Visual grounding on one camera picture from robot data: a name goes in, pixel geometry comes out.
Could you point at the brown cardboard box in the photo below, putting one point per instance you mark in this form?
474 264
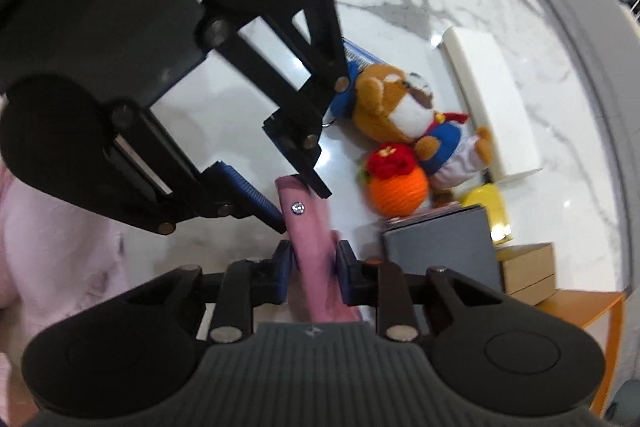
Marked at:
527 267

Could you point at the orange crocheted fruit toy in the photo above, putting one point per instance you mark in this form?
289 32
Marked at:
400 189

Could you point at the pink utility knife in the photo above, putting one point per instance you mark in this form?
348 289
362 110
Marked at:
310 232

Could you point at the blue striped package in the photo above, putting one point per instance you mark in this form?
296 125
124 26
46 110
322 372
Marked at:
362 53

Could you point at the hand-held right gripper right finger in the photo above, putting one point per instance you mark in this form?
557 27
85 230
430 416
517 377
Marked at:
345 277

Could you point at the brown hamster plush toy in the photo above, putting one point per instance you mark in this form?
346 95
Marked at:
390 107

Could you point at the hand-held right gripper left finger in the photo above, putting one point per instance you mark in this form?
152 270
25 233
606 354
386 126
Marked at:
282 272

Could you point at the yellow tape measure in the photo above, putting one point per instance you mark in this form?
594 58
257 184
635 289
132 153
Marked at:
487 209

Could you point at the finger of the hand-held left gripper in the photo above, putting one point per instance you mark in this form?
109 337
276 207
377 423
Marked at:
245 192
300 142

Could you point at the grey box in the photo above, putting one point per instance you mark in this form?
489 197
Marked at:
440 252

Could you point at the orange board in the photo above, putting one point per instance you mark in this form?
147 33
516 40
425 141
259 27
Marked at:
575 312

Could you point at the white rectangular box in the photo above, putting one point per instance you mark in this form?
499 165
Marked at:
492 107

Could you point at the person's pink fleece clothing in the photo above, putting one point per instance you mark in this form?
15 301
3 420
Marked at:
55 257

